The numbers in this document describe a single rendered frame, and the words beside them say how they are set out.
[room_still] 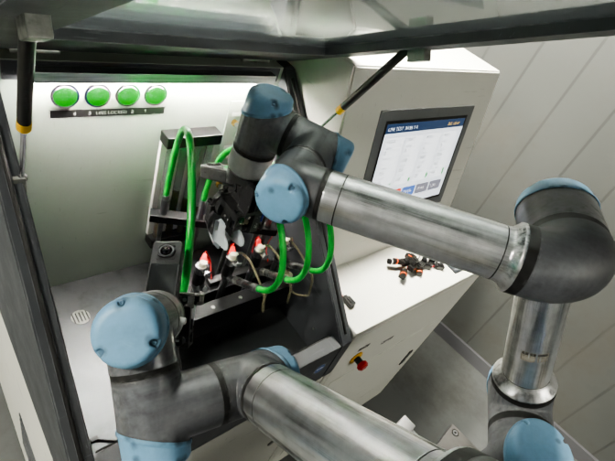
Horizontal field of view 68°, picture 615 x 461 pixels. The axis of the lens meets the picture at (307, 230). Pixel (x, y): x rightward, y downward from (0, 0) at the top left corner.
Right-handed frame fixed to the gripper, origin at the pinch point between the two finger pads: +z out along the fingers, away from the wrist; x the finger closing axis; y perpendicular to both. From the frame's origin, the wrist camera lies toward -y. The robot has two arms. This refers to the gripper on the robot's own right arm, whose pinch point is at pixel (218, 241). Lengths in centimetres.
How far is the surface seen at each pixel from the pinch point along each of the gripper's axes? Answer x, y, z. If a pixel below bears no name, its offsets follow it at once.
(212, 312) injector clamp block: 3.4, 1.6, 24.2
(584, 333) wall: 184, 62, 61
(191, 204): -11.5, 4.4, -16.2
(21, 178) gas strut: -31.3, -15.7, -9.2
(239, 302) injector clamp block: 11.1, 1.5, 24.2
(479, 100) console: 97, -11, -24
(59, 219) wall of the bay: -21.1, -30.9, 16.0
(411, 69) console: 56, -13, -32
